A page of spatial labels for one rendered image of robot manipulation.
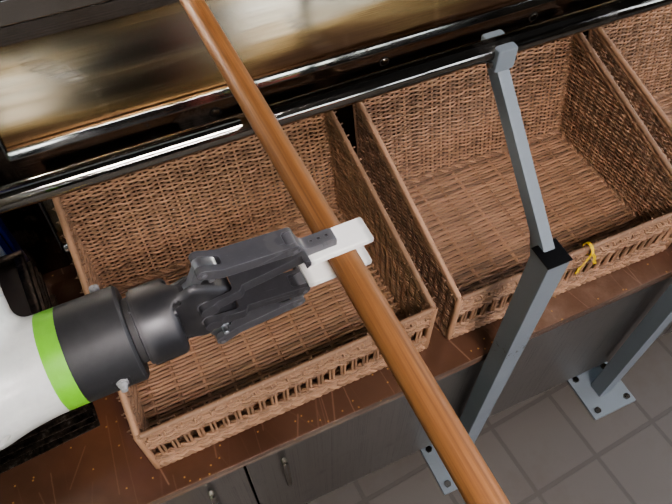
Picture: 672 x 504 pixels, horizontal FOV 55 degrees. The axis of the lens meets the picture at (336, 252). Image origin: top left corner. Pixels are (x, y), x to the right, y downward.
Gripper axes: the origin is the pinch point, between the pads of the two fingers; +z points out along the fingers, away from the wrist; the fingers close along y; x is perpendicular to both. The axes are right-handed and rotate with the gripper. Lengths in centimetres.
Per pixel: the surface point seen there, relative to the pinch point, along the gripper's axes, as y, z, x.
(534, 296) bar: 31.7, 33.5, 0.3
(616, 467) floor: 119, 73, 19
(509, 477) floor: 119, 46, 9
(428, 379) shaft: -1.3, 1.0, 16.3
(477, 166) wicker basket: 60, 59, -47
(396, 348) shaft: -1.4, -0.1, 12.6
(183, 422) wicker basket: 47, -22, -10
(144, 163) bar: 2.7, -13.9, -22.8
